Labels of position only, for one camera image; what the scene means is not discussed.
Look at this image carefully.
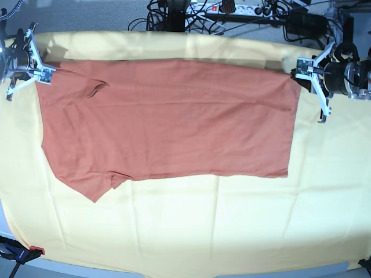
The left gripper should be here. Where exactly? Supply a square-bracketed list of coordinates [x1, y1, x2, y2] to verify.
[290, 62, 355, 96]

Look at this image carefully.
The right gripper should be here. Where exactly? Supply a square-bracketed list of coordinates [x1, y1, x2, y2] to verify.
[4, 43, 32, 80]

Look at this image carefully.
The salmon pink T-shirt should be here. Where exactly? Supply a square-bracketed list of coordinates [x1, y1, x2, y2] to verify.
[37, 60, 300, 202]

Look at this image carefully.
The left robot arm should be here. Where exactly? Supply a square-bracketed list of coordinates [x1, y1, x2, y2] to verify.
[290, 43, 370, 101]

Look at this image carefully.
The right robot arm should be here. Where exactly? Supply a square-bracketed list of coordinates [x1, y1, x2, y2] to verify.
[1, 43, 34, 81]

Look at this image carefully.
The black power adapter box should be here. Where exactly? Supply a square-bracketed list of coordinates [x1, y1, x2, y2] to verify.
[286, 10, 328, 36]

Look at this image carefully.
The black upright device right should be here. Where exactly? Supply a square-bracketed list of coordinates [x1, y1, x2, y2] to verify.
[342, 15, 354, 45]

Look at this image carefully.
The white power strip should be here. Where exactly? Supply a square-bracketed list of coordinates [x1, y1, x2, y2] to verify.
[185, 1, 279, 23]

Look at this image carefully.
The yellow table cloth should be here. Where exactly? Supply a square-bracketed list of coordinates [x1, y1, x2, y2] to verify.
[0, 30, 371, 275]

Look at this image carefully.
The blue black bar clamp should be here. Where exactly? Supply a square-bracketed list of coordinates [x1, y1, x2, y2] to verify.
[1, 236, 45, 278]

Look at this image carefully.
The black clamp right corner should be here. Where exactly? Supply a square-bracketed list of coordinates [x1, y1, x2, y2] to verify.
[358, 257, 371, 277]

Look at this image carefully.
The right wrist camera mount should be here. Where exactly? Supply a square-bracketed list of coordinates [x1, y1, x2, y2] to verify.
[1, 22, 56, 101]

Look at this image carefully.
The black clamp handle left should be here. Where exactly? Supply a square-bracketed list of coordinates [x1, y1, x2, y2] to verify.
[0, 8, 8, 38]

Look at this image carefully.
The braided black white cable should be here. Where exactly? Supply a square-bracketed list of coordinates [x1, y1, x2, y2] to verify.
[0, 0, 26, 21]

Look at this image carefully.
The black stand post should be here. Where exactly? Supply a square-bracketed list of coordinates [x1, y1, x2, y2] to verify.
[166, 0, 188, 32]

